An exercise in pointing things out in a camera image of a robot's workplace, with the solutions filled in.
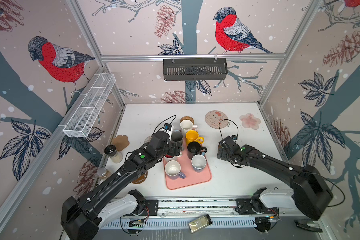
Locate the grey mug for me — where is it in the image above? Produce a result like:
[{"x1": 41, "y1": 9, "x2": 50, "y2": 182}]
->
[{"x1": 171, "y1": 130, "x2": 183, "y2": 144}]

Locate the tan paw shaped coaster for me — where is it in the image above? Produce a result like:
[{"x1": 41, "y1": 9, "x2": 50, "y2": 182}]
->
[{"x1": 111, "y1": 135, "x2": 130, "y2": 152}]

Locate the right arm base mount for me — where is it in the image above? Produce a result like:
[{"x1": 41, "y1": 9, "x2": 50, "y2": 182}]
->
[{"x1": 235, "y1": 188, "x2": 280, "y2": 234}]

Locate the yellow mug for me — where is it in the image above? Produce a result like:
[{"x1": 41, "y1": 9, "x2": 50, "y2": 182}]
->
[{"x1": 185, "y1": 130, "x2": 204, "y2": 145}]

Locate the white faceted mug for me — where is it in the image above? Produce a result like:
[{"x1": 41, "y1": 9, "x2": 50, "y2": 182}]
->
[{"x1": 180, "y1": 120, "x2": 199, "y2": 135}]

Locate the dark brown glossy coaster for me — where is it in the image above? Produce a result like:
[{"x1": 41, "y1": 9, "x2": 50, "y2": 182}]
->
[{"x1": 132, "y1": 172, "x2": 148, "y2": 185}]

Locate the pink flower shaped coaster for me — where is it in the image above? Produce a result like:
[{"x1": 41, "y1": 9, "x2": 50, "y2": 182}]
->
[{"x1": 240, "y1": 113, "x2": 261, "y2": 130}]

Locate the round bunny print coaster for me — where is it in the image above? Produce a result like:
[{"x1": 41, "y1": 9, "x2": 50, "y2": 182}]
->
[{"x1": 205, "y1": 110, "x2": 229, "y2": 129}]

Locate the brown rattan woven coaster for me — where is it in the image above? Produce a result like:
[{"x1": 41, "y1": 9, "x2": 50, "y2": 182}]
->
[{"x1": 180, "y1": 116, "x2": 195, "y2": 124}]

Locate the red interior white mug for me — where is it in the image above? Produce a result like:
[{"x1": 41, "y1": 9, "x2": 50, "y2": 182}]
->
[{"x1": 163, "y1": 154, "x2": 182, "y2": 163}]

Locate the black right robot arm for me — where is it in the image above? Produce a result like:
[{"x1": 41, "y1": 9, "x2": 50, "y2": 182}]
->
[{"x1": 217, "y1": 136, "x2": 333, "y2": 220}]

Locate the black mug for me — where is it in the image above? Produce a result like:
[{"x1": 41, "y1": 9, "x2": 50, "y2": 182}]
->
[{"x1": 187, "y1": 142, "x2": 208, "y2": 160}]

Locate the pink rectangular tray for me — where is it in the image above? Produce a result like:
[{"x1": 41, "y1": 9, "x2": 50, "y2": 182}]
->
[{"x1": 165, "y1": 139, "x2": 212, "y2": 190}]

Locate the black lid spice jar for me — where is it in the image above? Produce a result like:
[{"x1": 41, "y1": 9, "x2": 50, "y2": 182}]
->
[{"x1": 104, "y1": 145, "x2": 123, "y2": 164}]

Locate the fallen spice jar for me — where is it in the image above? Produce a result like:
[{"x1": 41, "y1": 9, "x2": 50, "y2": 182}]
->
[{"x1": 188, "y1": 214, "x2": 212, "y2": 234}]

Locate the white wire mesh shelf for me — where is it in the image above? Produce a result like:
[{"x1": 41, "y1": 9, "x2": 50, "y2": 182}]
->
[{"x1": 63, "y1": 74, "x2": 116, "y2": 138}]

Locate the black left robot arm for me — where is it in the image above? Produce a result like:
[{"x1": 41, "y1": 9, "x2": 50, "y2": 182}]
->
[{"x1": 61, "y1": 131, "x2": 181, "y2": 240}]

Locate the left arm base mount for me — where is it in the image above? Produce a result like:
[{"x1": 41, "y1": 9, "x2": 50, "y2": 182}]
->
[{"x1": 120, "y1": 190, "x2": 159, "y2": 236}]

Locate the black hanging wire basket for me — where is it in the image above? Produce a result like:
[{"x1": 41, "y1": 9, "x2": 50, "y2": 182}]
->
[{"x1": 163, "y1": 59, "x2": 228, "y2": 81}]

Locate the black clamp tool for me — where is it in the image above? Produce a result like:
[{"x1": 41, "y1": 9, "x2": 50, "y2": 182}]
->
[{"x1": 294, "y1": 220, "x2": 323, "y2": 233}]

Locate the white purple handled mug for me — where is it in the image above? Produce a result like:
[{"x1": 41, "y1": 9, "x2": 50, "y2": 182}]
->
[{"x1": 165, "y1": 160, "x2": 186, "y2": 180}]

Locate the white blue handled mug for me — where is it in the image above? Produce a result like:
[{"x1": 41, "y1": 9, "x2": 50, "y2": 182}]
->
[{"x1": 191, "y1": 152, "x2": 207, "y2": 172}]

